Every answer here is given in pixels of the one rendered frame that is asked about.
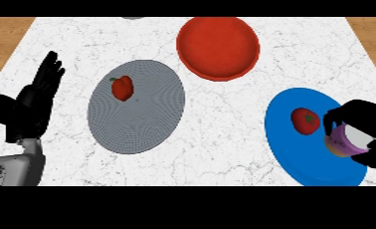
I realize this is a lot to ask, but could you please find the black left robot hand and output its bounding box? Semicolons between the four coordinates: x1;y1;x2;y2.
0;50;67;144

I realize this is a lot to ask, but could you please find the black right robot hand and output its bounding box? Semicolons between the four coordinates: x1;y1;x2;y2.
321;99;376;169

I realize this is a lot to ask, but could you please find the purple can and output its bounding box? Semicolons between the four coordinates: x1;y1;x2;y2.
324;121;374;158

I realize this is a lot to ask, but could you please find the blue plate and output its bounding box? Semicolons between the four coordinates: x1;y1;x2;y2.
262;87;368;187

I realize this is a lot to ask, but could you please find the red bowl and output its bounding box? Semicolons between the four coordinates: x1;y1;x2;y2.
175;17;261;83

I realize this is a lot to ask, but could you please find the red tomato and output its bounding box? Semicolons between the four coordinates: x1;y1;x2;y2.
289;107;321;136

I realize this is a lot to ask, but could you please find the red bell pepper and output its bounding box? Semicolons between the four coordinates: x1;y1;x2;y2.
109;75;135;103

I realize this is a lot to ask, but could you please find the grey round placemat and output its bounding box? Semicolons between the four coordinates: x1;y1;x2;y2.
87;59;187;155

